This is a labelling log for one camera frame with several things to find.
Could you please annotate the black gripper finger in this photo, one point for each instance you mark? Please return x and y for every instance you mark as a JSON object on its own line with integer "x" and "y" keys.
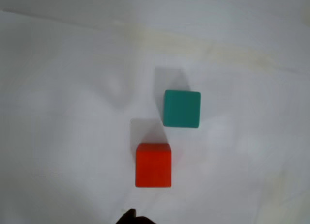
{"x": 133, "y": 219}

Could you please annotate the red cube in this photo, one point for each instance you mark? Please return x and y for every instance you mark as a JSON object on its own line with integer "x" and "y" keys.
{"x": 153, "y": 168}

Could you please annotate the teal blue cube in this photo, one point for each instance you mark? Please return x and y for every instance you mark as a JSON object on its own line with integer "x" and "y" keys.
{"x": 181, "y": 109}

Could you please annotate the small white paper sheet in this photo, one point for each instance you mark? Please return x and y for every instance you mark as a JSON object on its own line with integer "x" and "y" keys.
{"x": 72, "y": 137}

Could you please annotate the beige masking tape strip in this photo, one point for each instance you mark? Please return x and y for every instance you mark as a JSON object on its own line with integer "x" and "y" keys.
{"x": 206, "y": 47}

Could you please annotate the large white paper sheet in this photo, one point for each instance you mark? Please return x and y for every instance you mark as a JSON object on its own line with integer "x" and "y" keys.
{"x": 72, "y": 1}

